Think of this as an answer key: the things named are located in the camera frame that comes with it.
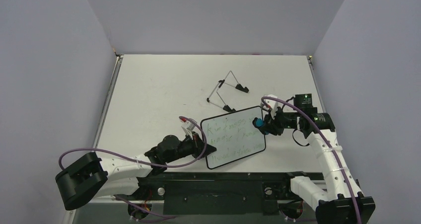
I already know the small black-framed whiteboard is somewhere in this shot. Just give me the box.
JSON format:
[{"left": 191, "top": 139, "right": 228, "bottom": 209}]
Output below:
[{"left": 200, "top": 106, "right": 266, "bottom": 170}]

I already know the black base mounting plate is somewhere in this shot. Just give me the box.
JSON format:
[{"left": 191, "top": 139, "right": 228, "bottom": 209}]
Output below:
[{"left": 122, "top": 172, "right": 309, "bottom": 216}]

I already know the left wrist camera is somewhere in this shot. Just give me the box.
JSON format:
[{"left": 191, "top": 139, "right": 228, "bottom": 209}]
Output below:
[{"left": 180, "top": 118, "right": 196, "bottom": 138}]

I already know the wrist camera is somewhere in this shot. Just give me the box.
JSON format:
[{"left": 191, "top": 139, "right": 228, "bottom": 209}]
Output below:
[
  {"left": 180, "top": 118, "right": 196, "bottom": 138},
  {"left": 260, "top": 94, "right": 279, "bottom": 112}
]

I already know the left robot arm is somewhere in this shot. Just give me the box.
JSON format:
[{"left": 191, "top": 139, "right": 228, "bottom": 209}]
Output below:
[{"left": 55, "top": 132, "right": 217, "bottom": 211}]

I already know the aluminium frame rail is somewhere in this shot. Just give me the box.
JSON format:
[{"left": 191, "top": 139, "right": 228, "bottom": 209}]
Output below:
[{"left": 62, "top": 197, "right": 77, "bottom": 224}]

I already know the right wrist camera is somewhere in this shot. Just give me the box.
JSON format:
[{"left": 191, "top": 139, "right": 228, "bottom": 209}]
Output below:
[{"left": 260, "top": 94, "right": 279, "bottom": 112}]

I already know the wire whiteboard stand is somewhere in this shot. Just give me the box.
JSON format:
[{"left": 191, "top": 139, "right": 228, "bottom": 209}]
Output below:
[{"left": 206, "top": 71, "right": 250, "bottom": 113}]

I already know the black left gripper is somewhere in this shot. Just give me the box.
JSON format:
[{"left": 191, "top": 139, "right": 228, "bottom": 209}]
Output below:
[{"left": 165, "top": 131, "right": 216, "bottom": 163}]

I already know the blue whiteboard eraser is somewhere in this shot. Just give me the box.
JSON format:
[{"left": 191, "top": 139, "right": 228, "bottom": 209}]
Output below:
[{"left": 252, "top": 117, "right": 269, "bottom": 135}]

